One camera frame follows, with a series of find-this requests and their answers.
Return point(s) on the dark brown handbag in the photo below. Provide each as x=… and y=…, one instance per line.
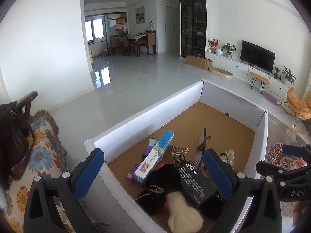
x=15, y=148

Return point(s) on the black beaded knit garment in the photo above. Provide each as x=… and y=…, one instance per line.
x=213, y=206

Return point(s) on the green potted plant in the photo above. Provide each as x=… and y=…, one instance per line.
x=229, y=48

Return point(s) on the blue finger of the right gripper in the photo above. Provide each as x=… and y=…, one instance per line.
x=295, y=151

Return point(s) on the round wooden floor tray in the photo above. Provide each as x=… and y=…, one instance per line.
x=220, y=72

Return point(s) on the dark glass display cabinet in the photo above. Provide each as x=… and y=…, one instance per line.
x=193, y=17

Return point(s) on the person's hand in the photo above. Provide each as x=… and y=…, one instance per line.
x=301, y=219

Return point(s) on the small wooden bench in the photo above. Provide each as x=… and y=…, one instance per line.
x=263, y=81

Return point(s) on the blue white toothpaste box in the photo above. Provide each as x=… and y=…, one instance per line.
x=152, y=156

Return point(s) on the white cardboard storage box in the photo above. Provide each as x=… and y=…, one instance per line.
x=233, y=121

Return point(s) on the houndstooth bow hair clip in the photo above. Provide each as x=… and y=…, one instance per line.
x=228, y=157

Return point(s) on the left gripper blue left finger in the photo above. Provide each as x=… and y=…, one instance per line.
x=41, y=214

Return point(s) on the black box white text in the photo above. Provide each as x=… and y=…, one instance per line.
x=195, y=183

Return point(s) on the gold braided rope belt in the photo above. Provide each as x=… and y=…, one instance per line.
x=178, y=154

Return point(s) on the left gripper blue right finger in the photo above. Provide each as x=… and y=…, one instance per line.
x=252, y=203

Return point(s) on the red flowers in vase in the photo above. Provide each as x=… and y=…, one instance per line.
x=213, y=43

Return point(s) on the orange lounge chair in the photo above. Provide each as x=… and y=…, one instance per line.
x=298, y=108

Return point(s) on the black flat television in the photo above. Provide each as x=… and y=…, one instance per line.
x=257, y=56

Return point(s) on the white tv cabinet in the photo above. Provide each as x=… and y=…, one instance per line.
x=242, y=71

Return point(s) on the brown cardboard box on floor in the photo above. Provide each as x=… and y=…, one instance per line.
x=198, y=62

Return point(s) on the clear blue safety glasses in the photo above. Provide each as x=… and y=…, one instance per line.
x=201, y=148

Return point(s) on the cream knitted hat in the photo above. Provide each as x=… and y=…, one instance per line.
x=182, y=218

